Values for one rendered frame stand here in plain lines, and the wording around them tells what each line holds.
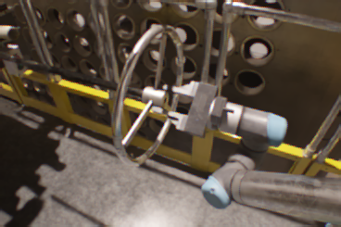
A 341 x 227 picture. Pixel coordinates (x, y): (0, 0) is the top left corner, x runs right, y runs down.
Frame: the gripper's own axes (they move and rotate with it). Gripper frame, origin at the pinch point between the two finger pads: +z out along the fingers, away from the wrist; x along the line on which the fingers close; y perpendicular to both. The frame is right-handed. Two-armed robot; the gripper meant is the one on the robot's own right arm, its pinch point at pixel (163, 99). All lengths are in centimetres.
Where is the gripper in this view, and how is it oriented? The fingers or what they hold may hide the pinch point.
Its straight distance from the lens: 62.9
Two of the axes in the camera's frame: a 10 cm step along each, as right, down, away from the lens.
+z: -9.1, -2.7, 3.0
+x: 3.2, -9.4, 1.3
